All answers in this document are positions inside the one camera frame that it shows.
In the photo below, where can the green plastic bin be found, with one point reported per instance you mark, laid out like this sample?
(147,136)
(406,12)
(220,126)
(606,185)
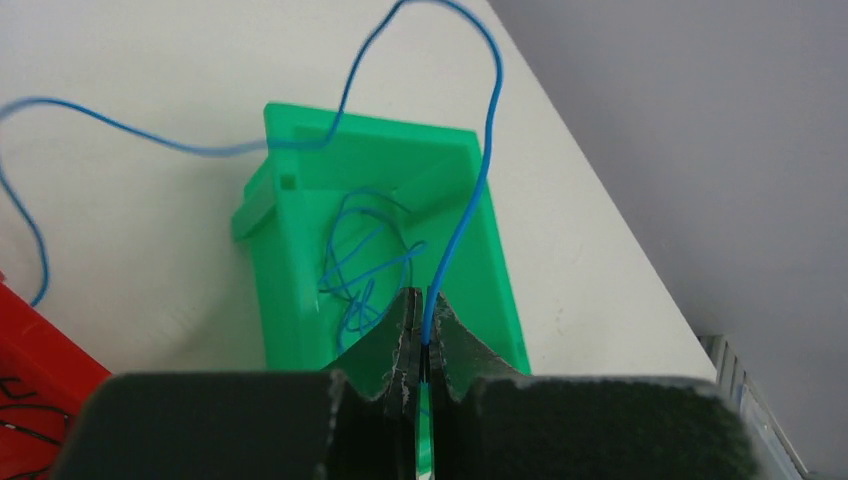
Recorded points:
(349,210)

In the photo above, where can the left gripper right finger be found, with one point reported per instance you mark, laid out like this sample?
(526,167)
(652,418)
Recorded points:
(491,421)

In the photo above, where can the red plastic bin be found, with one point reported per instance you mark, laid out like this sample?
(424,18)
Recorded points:
(45,380)

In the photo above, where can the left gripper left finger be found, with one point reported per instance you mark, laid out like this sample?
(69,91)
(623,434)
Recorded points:
(356,418)

